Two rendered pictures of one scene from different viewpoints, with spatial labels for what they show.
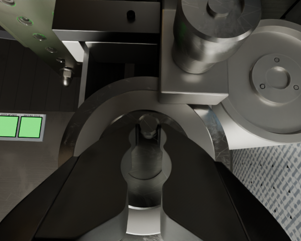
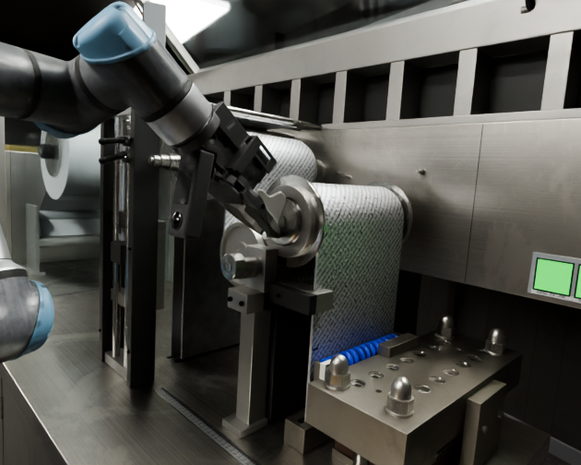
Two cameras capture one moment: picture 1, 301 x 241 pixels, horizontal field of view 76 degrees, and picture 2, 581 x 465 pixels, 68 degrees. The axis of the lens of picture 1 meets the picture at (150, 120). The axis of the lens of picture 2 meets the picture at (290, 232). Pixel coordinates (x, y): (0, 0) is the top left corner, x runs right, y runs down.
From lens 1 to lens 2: 59 cm
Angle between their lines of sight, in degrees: 45
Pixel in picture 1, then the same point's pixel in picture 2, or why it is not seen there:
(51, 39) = (442, 366)
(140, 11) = (275, 297)
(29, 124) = (553, 281)
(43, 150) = (533, 238)
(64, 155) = (321, 226)
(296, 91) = (234, 246)
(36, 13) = (413, 375)
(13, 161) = not seen: outside the picture
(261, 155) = not seen: hidden behind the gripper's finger
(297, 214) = not seen: hidden behind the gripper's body
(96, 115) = (302, 245)
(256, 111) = (249, 239)
